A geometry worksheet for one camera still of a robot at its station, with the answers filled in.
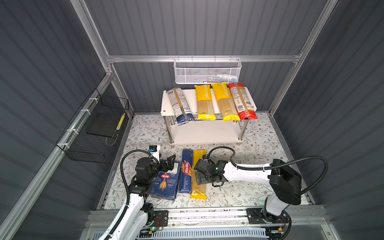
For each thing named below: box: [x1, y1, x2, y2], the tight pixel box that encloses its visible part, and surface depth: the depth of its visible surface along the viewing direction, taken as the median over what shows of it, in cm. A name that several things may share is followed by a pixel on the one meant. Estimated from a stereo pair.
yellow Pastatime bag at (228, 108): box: [211, 82, 241, 123], surface depth 75 cm
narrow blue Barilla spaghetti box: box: [178, 149, 193, 194], surface depth 86 cm
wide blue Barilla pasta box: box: [150, 162, 181, 200], surface depth 80 cm
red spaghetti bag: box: [228, 82, 258, 121], surface depth 75 cm
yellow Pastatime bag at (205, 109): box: [194, 84, 217, 121], surface depth 76 cm
